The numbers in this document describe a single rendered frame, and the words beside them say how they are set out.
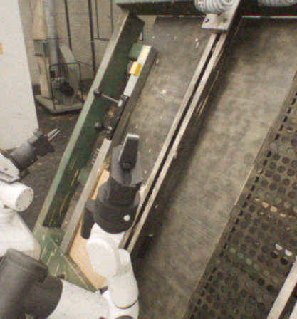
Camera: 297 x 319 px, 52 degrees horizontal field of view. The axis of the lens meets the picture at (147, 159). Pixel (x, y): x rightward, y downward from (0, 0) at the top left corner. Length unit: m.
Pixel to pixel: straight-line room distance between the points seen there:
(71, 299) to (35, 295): 0.09
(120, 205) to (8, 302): 0.30
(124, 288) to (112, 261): 0.13
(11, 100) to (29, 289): 4.23
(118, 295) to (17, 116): 4.28
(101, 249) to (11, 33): 4.25
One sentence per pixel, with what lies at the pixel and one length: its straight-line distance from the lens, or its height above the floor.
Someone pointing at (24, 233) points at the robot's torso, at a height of 1.33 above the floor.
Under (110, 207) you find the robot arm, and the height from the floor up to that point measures 1.51.
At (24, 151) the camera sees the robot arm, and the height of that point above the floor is 1.35.
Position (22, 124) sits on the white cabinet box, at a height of 0.34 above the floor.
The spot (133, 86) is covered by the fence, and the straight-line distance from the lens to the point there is 1.29.
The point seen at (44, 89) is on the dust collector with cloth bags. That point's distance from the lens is 7.05.
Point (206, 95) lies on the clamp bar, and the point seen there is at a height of 1.60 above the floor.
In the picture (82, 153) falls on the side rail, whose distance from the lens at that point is 1.52.
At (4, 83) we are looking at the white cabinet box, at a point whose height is 0.96.
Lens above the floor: 1.84
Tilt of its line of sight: 26 degrees down
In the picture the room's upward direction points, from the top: straight up
